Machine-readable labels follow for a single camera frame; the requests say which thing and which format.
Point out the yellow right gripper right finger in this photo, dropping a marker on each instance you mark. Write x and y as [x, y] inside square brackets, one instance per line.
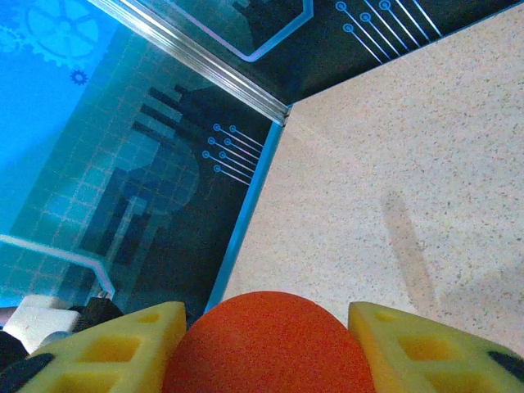
[430, 356]

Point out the blue table edge strip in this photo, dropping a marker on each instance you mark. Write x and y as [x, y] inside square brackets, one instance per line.
[245, 213]

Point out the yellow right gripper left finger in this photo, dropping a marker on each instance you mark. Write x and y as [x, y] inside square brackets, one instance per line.
[102, 352]

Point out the aluminium frame post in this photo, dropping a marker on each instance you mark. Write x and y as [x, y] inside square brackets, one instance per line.
[196, 61]

